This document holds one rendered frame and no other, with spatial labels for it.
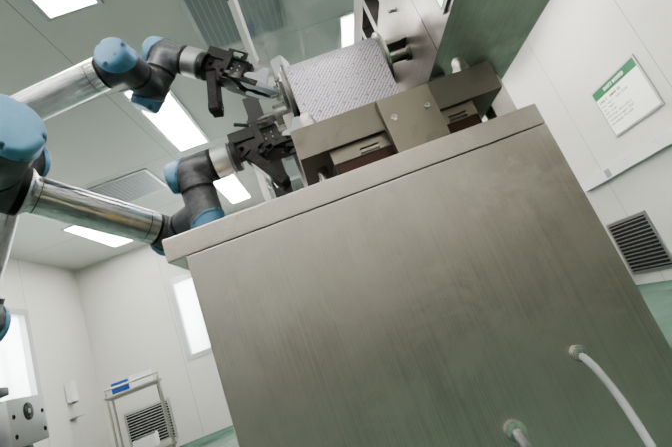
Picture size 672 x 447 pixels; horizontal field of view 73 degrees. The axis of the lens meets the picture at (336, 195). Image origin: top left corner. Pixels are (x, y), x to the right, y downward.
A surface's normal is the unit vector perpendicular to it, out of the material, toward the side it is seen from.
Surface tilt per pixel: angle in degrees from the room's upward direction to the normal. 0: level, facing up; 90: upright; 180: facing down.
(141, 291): 90
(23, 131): 87
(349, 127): 90
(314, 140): 90
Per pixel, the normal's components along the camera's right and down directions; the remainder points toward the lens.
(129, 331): -0.04, -0.28
